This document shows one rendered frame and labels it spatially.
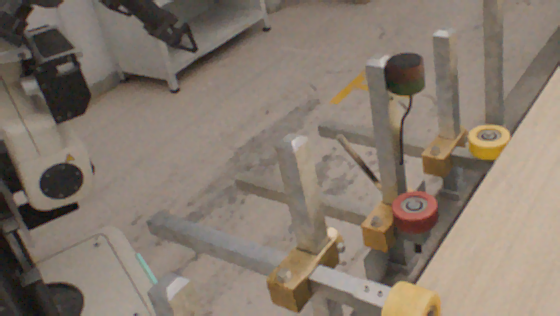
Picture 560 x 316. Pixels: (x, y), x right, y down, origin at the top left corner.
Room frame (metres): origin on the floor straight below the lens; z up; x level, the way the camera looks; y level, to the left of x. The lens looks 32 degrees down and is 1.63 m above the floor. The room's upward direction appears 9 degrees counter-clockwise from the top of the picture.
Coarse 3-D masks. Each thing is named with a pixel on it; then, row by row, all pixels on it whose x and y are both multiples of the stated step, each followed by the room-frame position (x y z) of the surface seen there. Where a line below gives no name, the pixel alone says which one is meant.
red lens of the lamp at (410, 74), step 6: (396, 54) 0.95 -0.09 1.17; (420, 66) 0.91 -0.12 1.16; (390, 72) 0.91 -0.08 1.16; (396, 72) 0.90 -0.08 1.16; (402, 72) 0.90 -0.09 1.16; (408, 72) 0.90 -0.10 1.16; (414, 72) 0.90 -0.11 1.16; (420, 72) 0.90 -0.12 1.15; (390, 78) 0.91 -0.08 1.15; (396, 78) 0.90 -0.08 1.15; (402, 78) 0.90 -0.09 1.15; (408, 78) 0.90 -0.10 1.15; (414, 78) 0.90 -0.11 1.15
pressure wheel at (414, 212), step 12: (408, 192) 0.92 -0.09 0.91; (420, 192) 0.92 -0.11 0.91; (396, 204) 0.89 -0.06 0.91; (408, 204) 0.89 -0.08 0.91; (420, 204) 0.89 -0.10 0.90; (432, 204) 0.88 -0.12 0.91; (396, 216) 0.87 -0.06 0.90; (408, 216) 0.86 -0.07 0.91; (420, 216) 0.85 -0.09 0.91; (432, 216) 0.86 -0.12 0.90; (408, 228) 0.85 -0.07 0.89; (420, 228) 0.85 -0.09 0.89; (420, 252) 0.88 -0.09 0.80
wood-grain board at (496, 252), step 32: (544, 96) 1.19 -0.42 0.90; (544, 128) 1.07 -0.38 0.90; (512, 160) 0.98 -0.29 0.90; (544, 160) 0.96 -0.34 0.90; (480, 192) 0.90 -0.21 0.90; (512, 192) 0.89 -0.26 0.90; (544, 192) 0.87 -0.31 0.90; (480, 224) 0.82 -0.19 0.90; (512, 224) 0.80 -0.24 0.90; (544, 224) 0.79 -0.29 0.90; (448, 256) 0.75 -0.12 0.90; (480, 256) 0.74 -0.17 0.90; (512, 256) 0.73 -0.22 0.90; (544, 256) 0.72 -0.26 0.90; (448, 288) 0.69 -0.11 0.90; (480, 288) 0.68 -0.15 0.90; (512, 288) 0.67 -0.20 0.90; (544, 288) 0.66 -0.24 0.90
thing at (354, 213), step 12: (240, 180) 1.11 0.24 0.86; (252, 180) 1.10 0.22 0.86; (264, 180) 1.09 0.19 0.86; (276, 180) 1.09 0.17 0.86; (252, 192) 1.09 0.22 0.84; (264, 192) 1.07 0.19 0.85; (276, 192) 1.05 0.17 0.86; (324, 204) 0.98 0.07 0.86; (336, 204) 0.98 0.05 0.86; (348, 204) 0.97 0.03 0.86; (360, 204) 0.97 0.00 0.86; (336, 216) 0.97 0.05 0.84; (348, 216) 0.95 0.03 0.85; (360, 216) 0.94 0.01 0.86; (396, 228) 0.89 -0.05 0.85; (408, 240) 0.88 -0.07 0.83; (420, 240) 0.86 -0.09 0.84
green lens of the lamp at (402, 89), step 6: (420, 78) 0.91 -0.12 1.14; (390, 84) 0.91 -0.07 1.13; (396, 84) 0.90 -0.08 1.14; (402, 84) 0.90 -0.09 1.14; (408, 84) 0.90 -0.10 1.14; (414, 84) 0.90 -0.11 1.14; (420, 84) 0.90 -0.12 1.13; (390, 90) 0.92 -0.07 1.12; (396, 90) 0.90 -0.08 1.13; (402, 90) 0.90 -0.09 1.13; (408, 90) 0.90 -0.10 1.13; (414, 90) 0.90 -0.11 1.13; (420, 90) 0.90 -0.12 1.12
